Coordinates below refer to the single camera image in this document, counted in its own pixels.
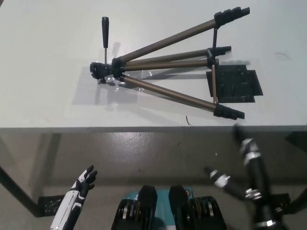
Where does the black and white right hand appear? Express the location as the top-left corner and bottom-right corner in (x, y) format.
(203, 123), (274, 225)

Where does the white and black left hand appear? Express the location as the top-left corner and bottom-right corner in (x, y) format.
(49, 164), (98, 230)

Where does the bronze and black camera tripod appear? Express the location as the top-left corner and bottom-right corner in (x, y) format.
(90, 6), (251, 120)

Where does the black table leg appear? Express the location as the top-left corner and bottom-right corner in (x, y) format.
(0, 166), (41, 218)
(287, 195), (307, 215)

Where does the black and teal robot torso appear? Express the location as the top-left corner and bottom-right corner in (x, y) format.
(110, 184), (227, 230)

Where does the clear tape patch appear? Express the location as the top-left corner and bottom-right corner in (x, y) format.
(73, 63), (154, 107)

